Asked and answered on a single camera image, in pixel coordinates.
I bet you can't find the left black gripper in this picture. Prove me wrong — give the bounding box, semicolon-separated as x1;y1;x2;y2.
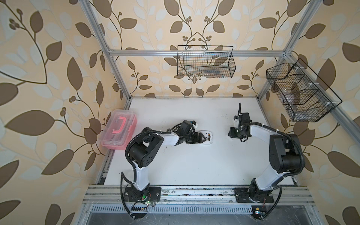
183;133;207;144

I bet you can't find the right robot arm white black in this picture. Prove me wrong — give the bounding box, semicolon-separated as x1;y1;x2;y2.
228;111;305;202

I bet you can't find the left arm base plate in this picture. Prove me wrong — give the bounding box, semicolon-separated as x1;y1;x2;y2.
124;187;161;202

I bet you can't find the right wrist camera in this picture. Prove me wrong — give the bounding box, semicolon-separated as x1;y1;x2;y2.
233;115;242;129

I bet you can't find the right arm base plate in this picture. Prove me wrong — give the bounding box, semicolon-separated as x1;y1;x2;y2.
234;187;274;203

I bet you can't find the black wire basket wall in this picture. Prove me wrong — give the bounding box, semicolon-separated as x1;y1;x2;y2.
266;58;343;122
177;45;236;79

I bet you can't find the aluminium mounting rail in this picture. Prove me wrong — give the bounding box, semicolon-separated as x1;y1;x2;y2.
83;185;315;206

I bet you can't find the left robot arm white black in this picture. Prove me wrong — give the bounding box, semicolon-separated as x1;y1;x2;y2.
121;120;213;202

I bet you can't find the black wire basket back wall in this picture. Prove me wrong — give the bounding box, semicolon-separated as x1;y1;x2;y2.
177;45;236;79

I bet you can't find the black wire basket right wall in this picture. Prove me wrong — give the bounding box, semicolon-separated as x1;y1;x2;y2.
266;58;343;122

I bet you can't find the pink clear plastic box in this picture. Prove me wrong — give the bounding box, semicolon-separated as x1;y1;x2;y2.
100;110;137;150

